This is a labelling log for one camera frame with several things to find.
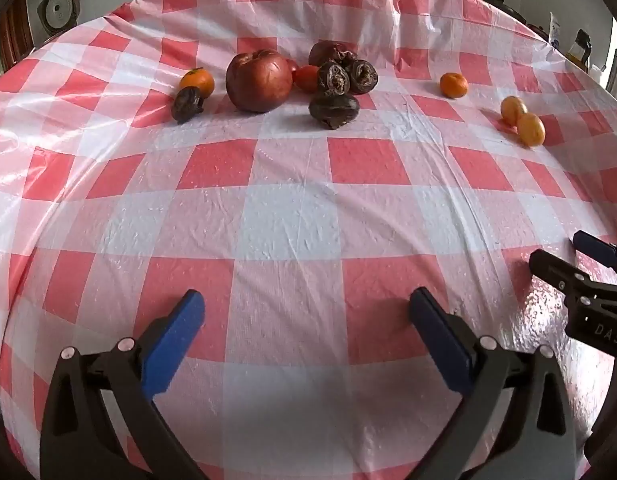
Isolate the wooden door frame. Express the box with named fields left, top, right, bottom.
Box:
left=0, top=0, right=36, bottom=73

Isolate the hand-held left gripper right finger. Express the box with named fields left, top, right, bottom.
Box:
left=409, top=287, right=578, bottom=480

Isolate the yellow kumquat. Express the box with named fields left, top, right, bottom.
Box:
left=501, top=96, right=528, bottom=127
left=517, top=112, right=546, bottom=147

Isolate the red white checked tablecloth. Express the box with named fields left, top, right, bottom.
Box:
left=0, top=0, right=617, bottom=480

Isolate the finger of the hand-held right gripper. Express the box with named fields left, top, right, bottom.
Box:
left=529, top=248, right=617, bottom=307
left=573, top=230, right=617, bottom=274

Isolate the dark red shrivelled fruit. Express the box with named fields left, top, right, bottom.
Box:
left=308, top=40, right=358, bottom=68

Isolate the orange tangerine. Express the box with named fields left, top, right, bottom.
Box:
left=179, top=67, right=215, bottom=98
left=439, top=72, right=469, bottom=99

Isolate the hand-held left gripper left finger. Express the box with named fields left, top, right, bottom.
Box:
left=40, top=289, right=209, bottom=480

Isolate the dark small bottle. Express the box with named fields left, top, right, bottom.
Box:
left=569, top=30, right=592, bottom=66

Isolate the large red apple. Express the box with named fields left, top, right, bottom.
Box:
left=225, top=49, right=293, bottom=113

